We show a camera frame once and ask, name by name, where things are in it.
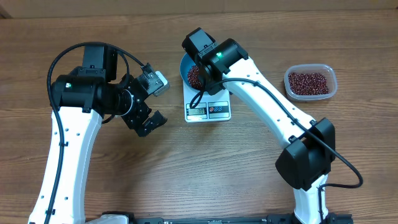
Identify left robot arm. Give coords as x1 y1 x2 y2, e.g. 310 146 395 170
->
29 42 169 223

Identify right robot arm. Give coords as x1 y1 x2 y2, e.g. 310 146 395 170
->
182 27 336 223

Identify beans in blue bowl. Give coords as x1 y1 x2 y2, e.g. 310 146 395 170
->
187 65 203 90

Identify white kitchen scale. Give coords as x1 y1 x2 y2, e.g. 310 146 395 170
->
183 82 231 123

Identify blue bowl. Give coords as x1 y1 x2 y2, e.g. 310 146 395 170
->
180 54 199 92

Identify clear plastic container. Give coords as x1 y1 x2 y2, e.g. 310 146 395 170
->
284 63 338 101

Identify red adzuki beans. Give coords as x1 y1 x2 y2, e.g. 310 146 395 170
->
288 72 330 96

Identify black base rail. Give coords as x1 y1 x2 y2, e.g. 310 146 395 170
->
86 211 354 224

